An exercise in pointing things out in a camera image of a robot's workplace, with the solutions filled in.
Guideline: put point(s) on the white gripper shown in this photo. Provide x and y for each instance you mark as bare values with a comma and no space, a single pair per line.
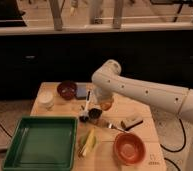
103,95

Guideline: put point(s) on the yellow-orange apple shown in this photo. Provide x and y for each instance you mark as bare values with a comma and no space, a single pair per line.
105,106

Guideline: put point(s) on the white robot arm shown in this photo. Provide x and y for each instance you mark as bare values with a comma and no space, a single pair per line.
173,99

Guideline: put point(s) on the green plastic tray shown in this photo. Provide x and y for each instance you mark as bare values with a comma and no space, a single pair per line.
42,144

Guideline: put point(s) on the small metal cup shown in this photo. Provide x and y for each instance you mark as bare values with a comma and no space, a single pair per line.
94,114

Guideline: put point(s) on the black and white block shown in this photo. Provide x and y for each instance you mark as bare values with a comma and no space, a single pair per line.
131,122

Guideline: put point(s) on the dark red bowl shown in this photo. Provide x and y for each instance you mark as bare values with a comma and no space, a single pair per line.
67,89

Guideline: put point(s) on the yellow green corn cob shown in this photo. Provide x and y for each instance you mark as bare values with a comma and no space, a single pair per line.
87,143

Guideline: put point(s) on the orange plastic bowl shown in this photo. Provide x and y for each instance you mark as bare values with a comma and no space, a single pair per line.
128,149

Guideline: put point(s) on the white cup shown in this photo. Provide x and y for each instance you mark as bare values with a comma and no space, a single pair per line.
45,99

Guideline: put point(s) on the white handled brush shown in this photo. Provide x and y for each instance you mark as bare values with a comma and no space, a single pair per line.
84,115

